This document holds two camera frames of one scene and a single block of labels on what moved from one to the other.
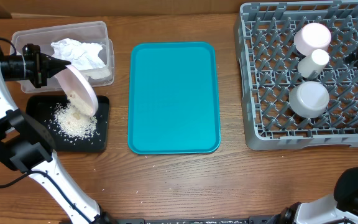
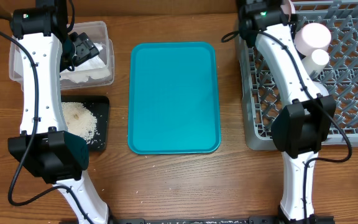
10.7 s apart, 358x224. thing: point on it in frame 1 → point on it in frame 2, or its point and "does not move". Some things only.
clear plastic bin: x=92 y=32 does not move
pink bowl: x=311 y=37 does not move
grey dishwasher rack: x=268 y=61 does not move
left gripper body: x=24 y=66 → x=78 y=51
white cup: x=316 y=61 does not move
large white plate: x=78 y=89 → x=288 y=8
